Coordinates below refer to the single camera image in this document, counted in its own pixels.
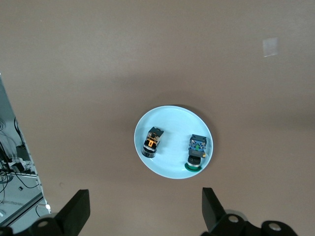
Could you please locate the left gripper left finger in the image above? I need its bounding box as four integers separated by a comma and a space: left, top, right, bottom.
0, 188, 91, 236

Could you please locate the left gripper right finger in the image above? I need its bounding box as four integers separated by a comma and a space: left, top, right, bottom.
201, 187, 300, 236

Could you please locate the light blue round plate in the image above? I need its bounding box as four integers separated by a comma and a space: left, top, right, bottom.
134, 105, 214, 180

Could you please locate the clear tape patch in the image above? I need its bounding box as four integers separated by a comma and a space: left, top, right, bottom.
261, 37, 280, 58

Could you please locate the green push-button switch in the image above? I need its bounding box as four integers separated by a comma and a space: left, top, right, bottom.
184, 133, 208, 173

